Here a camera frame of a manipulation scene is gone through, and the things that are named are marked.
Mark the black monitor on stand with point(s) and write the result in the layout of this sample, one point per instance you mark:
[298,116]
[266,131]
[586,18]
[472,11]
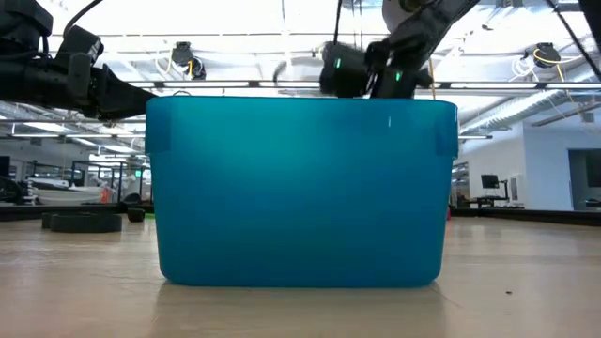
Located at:
[489,181]

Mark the white workstation table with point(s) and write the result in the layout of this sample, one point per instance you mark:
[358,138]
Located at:
[66,195]

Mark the overhead light bar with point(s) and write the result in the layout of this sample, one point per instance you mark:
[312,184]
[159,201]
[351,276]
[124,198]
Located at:
[253,84]

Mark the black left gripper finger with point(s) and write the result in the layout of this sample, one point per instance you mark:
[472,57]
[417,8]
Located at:
[122,98]

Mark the blue plastic bin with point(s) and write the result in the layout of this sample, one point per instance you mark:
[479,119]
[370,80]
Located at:
[300,188]

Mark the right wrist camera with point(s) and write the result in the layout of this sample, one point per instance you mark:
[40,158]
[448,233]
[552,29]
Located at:
[345,70]

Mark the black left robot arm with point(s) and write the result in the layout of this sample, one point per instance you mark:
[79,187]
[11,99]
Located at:
[28,80]

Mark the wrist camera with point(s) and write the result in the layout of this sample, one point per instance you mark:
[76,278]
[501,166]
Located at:
[82,42]
[345,70]

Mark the black metal frame rig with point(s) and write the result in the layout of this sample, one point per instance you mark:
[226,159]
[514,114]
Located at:
[120,183]

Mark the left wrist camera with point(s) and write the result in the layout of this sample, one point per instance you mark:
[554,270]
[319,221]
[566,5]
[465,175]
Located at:
[82,42]

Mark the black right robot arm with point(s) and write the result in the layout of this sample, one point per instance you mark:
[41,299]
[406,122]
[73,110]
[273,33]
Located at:
[432,23]

